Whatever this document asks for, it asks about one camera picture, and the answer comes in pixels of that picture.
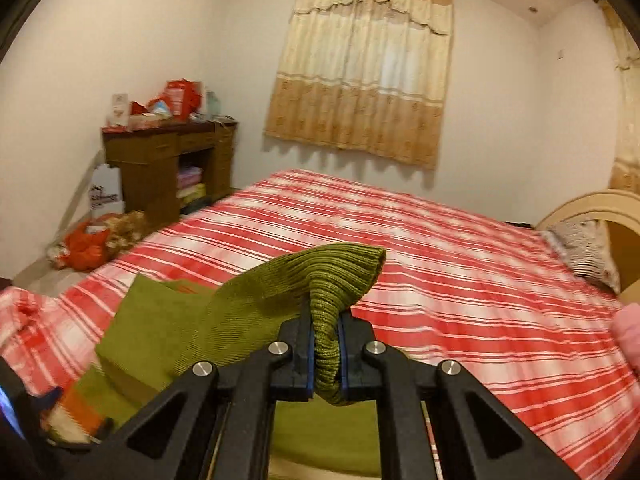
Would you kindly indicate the striped pillow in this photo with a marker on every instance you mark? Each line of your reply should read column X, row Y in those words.
column 584, row 247

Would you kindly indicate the red gift bag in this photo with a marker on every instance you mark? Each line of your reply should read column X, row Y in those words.
column 184, row 97

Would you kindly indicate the pink plush item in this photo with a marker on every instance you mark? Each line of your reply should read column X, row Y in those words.
column 625, row 328

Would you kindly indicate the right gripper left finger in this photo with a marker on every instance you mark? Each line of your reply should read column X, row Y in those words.
column 212, row 422

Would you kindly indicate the beige window curtain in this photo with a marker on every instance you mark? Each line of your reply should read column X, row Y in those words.
column 365, row 75

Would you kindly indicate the green knitted sweater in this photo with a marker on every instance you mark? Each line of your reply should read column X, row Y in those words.
column 161, row 328

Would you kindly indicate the white greeting card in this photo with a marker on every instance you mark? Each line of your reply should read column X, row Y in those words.
column 119, row 111

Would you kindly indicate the cream wooden headboard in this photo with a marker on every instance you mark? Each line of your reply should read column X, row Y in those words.
column 621, row 211

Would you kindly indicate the dark wooden desk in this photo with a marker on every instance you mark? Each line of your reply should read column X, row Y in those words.
column 149, row 161

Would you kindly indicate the beige side curtain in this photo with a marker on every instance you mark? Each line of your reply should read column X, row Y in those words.
column 625, row 170

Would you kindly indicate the folded linens in desk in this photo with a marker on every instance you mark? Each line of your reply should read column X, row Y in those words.
column 190, row 185

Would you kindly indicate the red bag on floor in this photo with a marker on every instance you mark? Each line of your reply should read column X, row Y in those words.
column 85, row 247

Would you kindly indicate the white cardboard box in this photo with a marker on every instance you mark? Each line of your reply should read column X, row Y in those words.
column 105, row 192

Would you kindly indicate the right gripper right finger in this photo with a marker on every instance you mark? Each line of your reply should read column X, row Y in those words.
column 438, row 421

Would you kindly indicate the red white plaid bedsheet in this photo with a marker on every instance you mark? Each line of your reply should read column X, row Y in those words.
column 455, row 285

